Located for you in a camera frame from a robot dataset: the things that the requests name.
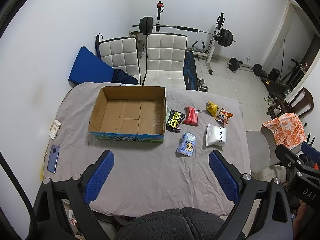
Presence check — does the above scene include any cardboard box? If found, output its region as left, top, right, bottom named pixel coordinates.
left=87, top=86, right=167, bottom=143

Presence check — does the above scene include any red soft packet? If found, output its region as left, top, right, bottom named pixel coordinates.
left=182, top=107, right=200, bottom=127

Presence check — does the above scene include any light blue tissue packet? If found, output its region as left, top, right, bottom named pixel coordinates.
left=176, top=132, right=197, bottom=157

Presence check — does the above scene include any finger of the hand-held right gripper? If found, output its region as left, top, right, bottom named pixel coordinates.
left=275, top=144, right=310, bottom=175
left=301, top=142, right=320, bottom=170

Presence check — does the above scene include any yellow snack packet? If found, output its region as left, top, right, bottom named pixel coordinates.
left=205, top=101, right=219, bottom=117

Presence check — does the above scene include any black blue bench pad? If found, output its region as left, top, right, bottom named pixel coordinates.
left=183, top=51, right=199, bottom=90

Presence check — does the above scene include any dark wooden chair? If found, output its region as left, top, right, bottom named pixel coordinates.
left=266, top=87, right=314, bottom=119

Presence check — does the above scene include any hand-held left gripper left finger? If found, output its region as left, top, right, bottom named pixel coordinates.
left=32, top=150, right=118, bottom=240

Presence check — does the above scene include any black floor platform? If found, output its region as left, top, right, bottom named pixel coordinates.
left=261, top=76, right=292, bottom=95

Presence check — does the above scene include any blue smartphone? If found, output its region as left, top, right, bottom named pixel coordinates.
left=47, top=145, right=60, bottom=174

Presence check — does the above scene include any black blue upright pole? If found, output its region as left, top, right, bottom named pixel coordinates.
left=94, top=33, right=104, bottom=58

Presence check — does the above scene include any dark grey fleece garment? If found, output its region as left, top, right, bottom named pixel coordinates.
left=114, top=206, right=248, bottom=240

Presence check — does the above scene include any white padded chair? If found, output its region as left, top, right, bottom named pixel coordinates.
left=141, top=33, right=188, bottom=90
left=99, top=35, right=142, bottom=85

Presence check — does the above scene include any grey office chair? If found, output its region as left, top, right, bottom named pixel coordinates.
left=245, top=124, right=282, bottom=174

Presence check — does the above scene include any panda print snack packet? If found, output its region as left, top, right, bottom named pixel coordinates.
left=216, top=108, right=234, bottom=125

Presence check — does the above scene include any long barbell with black plates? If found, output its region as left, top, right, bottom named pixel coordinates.
left=132, top=16, right=237, bottom=48

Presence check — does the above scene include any blue foam mat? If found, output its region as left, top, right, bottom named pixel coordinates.
left=68, top=46, right=118, bottom=88

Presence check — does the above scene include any white weight bench rack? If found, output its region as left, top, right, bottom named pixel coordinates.
left=150, top=1, right=225, bottom=75

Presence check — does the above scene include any white soft packet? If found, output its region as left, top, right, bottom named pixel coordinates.
left=205, top=123, right=227, bottom=146

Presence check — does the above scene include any black kick scooter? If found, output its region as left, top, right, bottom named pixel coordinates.
left=282, top=59, right=304, bottom=85

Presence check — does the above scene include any small white paper box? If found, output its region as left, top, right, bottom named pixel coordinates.
left=49, top=120, right=62, bottom=140

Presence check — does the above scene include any short barbell with black plates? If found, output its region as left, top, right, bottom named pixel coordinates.
left=227, top=57, right=263, bottom=76

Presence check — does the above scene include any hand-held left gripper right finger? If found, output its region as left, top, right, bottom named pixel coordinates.
left=208, top=150, right=294, bottom=240

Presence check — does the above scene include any grey tablecloth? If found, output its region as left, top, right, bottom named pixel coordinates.
left=42, top=82, right=251, bottom=217

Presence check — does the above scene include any orange floral towel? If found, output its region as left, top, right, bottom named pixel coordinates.
left=262, top=112, right=307, bottom=148

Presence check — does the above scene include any black shoe wipe packet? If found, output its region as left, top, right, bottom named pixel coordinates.
left=166, top=109, right=186, bottom=133

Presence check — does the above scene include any dark blue cloth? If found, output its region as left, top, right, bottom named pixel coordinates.
left=112, top=68, right=139, bottom=85

